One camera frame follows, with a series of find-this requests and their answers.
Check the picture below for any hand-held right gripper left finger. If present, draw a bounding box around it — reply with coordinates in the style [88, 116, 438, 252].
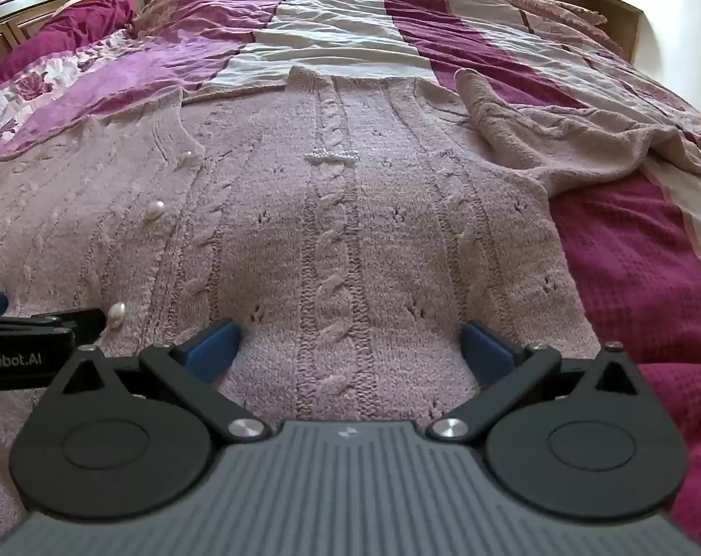
[61, 317, 273, 448]

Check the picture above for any wooden headboard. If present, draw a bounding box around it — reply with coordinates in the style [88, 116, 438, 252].
[0, 0, 115, 76]

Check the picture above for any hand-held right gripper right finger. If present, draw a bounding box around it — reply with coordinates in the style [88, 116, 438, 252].
[428, 320, 641, 446]

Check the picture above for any pink striped floral bedspread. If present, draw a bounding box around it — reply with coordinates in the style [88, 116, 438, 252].
[0, 0, 701, 539]

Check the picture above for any pink knit cardigan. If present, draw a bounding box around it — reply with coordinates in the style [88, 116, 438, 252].
[0, 66, 701, 534]

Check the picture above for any magenta pillow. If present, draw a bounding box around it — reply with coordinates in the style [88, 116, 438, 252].
[0, 0, 138, 99]

